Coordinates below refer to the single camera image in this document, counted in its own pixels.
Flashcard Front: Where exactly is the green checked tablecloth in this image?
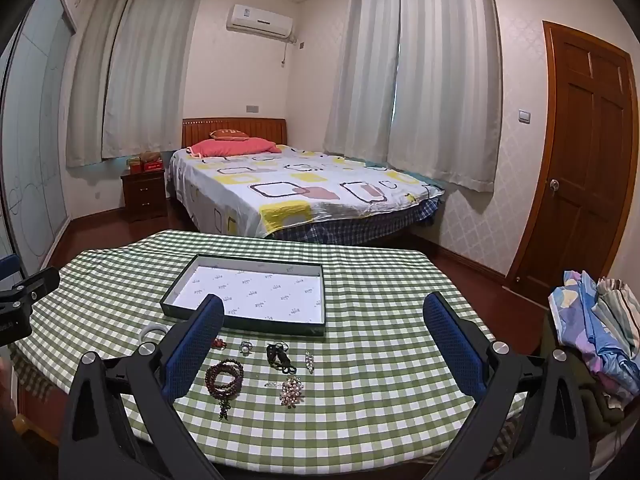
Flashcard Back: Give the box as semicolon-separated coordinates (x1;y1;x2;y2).
10;230;551;480

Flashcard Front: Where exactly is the dark green shallow box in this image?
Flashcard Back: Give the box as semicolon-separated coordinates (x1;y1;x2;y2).
160;254;327;338

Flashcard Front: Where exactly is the glass door wardrobe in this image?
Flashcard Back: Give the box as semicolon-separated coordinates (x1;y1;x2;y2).
0;0;76;281

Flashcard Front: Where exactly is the white jade bangle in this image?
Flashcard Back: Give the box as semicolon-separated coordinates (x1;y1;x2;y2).
139;323;171;345

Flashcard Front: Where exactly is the black bead bracelet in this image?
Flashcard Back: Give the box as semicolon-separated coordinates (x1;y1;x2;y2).
265;342;297;375

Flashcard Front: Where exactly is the wooden bed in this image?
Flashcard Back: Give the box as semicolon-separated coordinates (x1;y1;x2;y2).
167;117;446;247

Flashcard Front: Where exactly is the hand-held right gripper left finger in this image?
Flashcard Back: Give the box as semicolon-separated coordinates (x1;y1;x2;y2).
59;294;226;480

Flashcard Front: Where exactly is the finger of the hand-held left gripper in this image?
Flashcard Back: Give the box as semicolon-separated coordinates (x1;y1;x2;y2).
0;266;61;311

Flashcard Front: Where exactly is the wooden door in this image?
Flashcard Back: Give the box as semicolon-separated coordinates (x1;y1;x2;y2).
506;20;640;292

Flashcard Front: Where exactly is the dark red bead bracelet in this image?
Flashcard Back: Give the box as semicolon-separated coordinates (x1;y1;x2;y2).
205;359;245;422

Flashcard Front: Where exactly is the white curtain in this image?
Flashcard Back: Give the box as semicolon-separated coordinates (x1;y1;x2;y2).
387;0;502;194
322;0;401;161
102;0;207;161
65;0;141;169

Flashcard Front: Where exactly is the white air conditioner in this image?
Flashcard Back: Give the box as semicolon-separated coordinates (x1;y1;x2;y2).
226;4;296;41

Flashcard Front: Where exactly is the pearl flower brooch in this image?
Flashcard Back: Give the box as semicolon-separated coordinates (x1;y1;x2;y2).
279;375;305;410

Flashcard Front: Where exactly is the pink pillow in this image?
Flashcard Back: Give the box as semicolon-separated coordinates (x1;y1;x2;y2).
186;137;281;157

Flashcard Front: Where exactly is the dark wooden nightstand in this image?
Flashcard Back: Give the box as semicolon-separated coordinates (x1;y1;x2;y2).
121;167;168;224

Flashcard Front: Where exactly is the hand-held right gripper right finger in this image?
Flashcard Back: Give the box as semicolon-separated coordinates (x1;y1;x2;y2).
422;291;591;480

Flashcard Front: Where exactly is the dark green cloth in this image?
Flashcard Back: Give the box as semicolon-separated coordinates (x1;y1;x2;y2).
542;310;628;428

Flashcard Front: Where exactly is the patterned white bedspread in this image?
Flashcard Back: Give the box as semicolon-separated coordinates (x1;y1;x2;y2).
167;144;446;240

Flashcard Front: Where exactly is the pile of colourful clothes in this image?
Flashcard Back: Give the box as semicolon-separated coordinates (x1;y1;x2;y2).
548;270;640;401

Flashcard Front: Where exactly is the blue plaid bed sheet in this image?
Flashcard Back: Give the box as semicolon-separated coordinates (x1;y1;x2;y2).
270;195;443;247

